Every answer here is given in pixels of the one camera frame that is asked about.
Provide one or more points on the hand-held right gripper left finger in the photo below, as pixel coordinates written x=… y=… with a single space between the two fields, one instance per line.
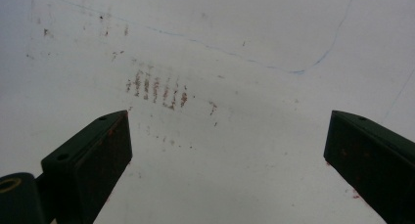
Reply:
x=88 y=165

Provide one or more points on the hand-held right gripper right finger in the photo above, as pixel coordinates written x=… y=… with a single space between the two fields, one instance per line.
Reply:
x=372 y=158

